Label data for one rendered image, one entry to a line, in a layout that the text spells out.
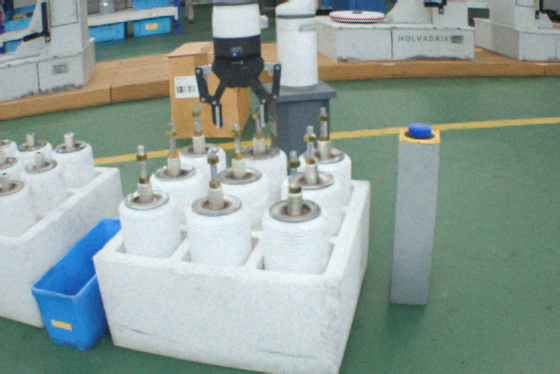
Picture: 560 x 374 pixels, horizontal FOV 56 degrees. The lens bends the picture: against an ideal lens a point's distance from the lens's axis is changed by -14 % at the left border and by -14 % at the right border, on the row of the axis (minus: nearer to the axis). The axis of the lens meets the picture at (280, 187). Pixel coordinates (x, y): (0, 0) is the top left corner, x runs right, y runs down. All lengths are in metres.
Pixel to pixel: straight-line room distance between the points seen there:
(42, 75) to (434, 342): 2.32
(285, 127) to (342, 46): 1.63
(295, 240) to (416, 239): 0.28
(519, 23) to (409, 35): 0.79
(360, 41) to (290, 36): 1.66
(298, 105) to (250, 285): 0.60
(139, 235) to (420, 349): 0.49
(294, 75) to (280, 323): 0.66
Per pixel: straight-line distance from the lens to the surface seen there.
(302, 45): 1.34
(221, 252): 0.87
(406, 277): 1.07
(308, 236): 0.83
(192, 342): 0.94
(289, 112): 1.34
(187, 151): 1.13
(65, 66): 2.85
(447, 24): 3.24
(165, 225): 0.91
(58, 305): 1.00
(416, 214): 1.01
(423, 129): 0.98
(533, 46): 3.51
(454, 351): 0.99
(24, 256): 1.04
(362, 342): 1.00
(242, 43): 0.90
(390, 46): 3.04
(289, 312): 0.85
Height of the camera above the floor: 0.61
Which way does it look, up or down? 22 degrees down
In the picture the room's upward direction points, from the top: 2 degrees counter-clockwise
